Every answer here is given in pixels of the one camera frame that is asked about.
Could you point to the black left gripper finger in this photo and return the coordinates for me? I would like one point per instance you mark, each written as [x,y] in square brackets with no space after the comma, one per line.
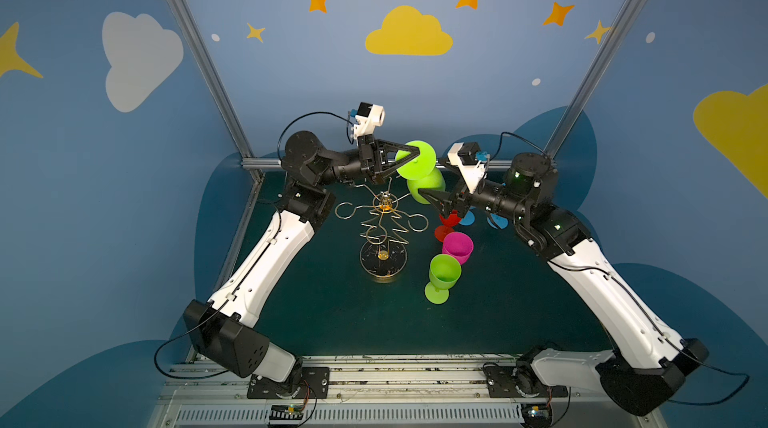
[408,167]
[384,148]

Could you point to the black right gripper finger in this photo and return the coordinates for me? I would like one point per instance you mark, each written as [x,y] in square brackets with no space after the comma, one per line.
[444,209]
[437,196]

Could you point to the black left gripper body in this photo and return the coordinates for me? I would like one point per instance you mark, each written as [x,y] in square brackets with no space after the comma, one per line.
[367,157]

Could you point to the red wine glass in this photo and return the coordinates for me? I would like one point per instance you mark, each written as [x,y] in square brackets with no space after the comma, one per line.
[447,225]

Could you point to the green wine glass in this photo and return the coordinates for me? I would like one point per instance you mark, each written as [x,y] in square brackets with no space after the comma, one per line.
[444,272]
[422,172]

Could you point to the pink wine glass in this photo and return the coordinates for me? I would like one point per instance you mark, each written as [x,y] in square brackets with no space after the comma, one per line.
[458,245]

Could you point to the green wine glass front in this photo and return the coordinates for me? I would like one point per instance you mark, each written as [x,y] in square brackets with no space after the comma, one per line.
[444,272]

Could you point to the blue wine glass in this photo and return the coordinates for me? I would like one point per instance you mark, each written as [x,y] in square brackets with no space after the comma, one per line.
[468,219]
[497,222]

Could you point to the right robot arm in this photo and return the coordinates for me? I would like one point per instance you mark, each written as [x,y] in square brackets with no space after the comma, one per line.
[650,360]

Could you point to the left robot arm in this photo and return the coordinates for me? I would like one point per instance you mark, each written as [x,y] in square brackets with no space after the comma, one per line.
[223,327]

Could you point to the right green circuit board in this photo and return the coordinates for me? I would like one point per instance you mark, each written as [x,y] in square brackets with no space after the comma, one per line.
[536,416]

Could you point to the green circuit board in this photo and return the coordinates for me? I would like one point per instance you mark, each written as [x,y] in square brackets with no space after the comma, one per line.
[536,416]
[291,414]

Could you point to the left green circuit board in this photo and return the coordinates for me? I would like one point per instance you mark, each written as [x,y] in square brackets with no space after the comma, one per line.
[291,414]

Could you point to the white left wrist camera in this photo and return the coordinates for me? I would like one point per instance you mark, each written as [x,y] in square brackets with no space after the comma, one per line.
[365,119]

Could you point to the gold wire glass rack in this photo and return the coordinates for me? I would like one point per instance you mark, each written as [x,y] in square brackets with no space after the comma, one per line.
[385,230]

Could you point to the metal base rail platform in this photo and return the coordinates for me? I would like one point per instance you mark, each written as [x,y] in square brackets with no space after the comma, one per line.
[380,391]

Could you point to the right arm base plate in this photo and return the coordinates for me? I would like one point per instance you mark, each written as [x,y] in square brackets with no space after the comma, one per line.
[514,382]

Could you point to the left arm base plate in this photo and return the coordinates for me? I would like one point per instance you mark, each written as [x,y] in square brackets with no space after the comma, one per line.
[308,382]

